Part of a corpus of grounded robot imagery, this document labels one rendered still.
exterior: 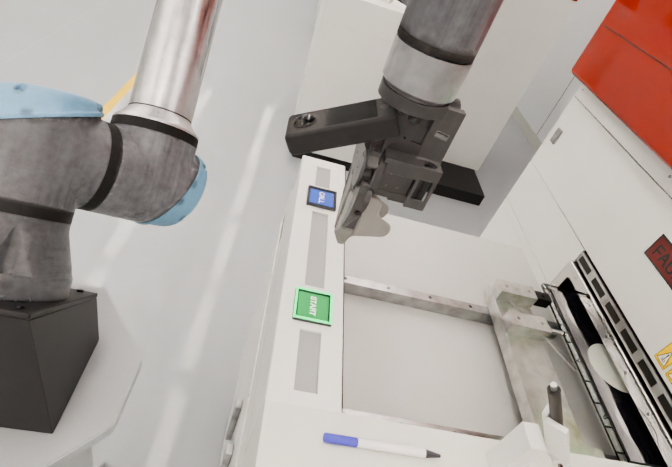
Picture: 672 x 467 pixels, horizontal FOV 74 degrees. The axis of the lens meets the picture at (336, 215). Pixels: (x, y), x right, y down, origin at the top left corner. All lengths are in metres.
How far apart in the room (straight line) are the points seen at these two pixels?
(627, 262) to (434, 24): 0.71
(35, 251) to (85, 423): 0.25
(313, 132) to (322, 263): 0.33
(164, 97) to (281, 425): 0.44
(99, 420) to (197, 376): 0.99
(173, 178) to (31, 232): 0.18
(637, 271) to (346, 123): 0.69
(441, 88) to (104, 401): 0.58
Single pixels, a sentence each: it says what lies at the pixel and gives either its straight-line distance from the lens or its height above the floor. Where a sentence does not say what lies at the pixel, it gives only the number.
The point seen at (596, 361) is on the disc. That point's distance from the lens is 0.98.
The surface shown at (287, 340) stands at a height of 0.96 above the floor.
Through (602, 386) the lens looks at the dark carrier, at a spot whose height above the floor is 0.90.
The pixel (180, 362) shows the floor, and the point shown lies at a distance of 1.71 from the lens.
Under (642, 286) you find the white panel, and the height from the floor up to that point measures 1.04.
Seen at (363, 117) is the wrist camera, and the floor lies 1.27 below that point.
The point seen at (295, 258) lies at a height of 0.96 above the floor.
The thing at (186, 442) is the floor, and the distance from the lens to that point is 1.58.
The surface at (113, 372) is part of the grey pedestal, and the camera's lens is 0.74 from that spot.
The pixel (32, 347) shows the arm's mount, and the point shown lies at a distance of 0.55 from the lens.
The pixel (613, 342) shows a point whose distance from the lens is 0.99.
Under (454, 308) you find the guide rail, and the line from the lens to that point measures 0.95.
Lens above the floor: 1.46
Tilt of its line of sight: 37 degrees down
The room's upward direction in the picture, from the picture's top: 21 degrees clockwise
